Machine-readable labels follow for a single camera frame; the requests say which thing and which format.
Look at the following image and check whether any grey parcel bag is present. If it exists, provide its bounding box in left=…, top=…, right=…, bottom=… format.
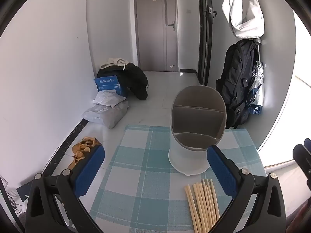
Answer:
left=83, top=101, right=129, bottom=129

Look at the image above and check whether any dark blue board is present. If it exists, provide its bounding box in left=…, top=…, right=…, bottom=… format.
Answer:
left=17, top=178, right=34, bottom=202

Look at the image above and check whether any white utensil holder grey inside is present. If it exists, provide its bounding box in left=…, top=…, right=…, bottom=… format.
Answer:
left=168, top=85, right=227, bottom=176

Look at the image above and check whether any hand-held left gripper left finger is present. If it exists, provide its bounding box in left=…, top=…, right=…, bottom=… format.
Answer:
left=25, top=145, right=105, bottom=233

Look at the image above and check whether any black jacket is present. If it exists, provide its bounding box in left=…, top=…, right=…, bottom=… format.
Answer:
left=97, top=63, right=149, bottom=100

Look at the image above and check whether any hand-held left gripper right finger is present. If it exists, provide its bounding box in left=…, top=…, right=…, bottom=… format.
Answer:
left=206, top=145, right=287, bottom=233

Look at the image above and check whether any pile of wooden chopsticks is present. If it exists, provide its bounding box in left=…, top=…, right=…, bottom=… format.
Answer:
left=184, top=178, right=220, bottom=233

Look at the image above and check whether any brown shoe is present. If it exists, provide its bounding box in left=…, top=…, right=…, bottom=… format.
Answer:
left=67, top=143, right=88, bottom=170
left=80, top=137, right=102, bottom=149

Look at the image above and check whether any black backpack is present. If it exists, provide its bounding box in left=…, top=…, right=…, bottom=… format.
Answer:
left=216, top=39, right=259, bottom=129

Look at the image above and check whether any white parcel bag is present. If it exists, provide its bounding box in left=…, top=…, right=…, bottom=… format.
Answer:
left=92, top=90, right=127, bottom=108

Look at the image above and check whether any teal checked placemat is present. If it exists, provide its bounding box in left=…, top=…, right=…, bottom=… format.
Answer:
left=89, top=125, right=268, bottom=233

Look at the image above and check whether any beige cloth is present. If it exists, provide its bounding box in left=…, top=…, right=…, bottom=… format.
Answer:
left=100, top=58, right=132, bottom=71

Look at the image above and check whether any white hanging bag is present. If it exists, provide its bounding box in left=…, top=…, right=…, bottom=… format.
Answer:
left=222, top=0, right=265, bottom=39

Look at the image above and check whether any black door frame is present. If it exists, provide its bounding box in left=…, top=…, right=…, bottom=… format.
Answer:
left=197, top=0, right=217, bottom=86

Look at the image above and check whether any silver blue folded umbrella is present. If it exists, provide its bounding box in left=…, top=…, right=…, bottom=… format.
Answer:
left=248, top=37, right=265, bottom=115

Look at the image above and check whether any grey door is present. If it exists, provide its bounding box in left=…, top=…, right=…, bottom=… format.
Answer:
left=133, top=0, right=179, bottom=72

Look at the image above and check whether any blue cardboard box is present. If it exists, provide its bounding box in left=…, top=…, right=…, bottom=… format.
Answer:
left=94, top=76, right=127, bottom=97

